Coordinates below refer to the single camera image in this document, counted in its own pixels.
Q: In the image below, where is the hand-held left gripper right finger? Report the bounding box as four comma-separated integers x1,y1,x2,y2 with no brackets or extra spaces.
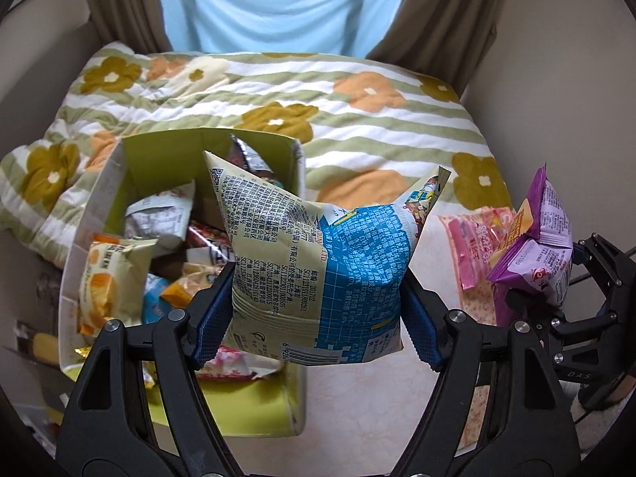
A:
392,270,581,477

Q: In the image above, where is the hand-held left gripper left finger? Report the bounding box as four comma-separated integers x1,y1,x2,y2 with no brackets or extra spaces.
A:
54,260,235,477

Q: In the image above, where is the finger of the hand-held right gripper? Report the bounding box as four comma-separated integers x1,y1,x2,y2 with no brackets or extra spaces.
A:
506,289,598,359
575,231,636,317

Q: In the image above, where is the purple snack packet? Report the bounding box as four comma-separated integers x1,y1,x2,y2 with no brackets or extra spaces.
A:
486,165,576,330

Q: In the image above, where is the green cardboard box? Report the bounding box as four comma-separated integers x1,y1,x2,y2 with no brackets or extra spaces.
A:
58,128,310,436

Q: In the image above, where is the blue cream snack packet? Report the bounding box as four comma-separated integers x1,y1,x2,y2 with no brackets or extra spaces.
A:
203,150,453,367

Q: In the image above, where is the grey white snack packet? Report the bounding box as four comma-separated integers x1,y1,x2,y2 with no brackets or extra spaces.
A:
123,193,196,240

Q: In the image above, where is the dark chocolate candy packet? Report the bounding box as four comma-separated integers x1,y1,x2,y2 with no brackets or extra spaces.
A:
229,133,285,190

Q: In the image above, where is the yellow orange snack packet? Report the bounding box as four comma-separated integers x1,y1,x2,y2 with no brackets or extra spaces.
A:
158,264,220,307

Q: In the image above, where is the pink floral snack packet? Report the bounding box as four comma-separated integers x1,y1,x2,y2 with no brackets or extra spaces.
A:
198,347,285,382

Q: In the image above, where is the small blue snack packet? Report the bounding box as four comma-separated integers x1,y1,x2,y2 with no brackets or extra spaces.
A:
140,275,173,325

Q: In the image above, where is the brown red snack packet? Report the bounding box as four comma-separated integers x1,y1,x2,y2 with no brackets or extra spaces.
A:
185,223,235,265

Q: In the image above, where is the pink strawberry snack packet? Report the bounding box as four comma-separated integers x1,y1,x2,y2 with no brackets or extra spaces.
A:
437,207,528,292

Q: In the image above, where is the orange cream cake packet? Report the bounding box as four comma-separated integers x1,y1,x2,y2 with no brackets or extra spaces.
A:
78,237,161,337

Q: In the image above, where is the floral striped blanket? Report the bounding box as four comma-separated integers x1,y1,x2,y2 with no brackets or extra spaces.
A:
0,41,514,271

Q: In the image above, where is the brown curtain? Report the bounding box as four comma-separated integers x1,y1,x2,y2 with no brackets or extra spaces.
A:
78,0,173,56
366,0,516,96

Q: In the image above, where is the light blue sheer curtain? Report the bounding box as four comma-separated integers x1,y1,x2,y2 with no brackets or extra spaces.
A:
153,0,414,59

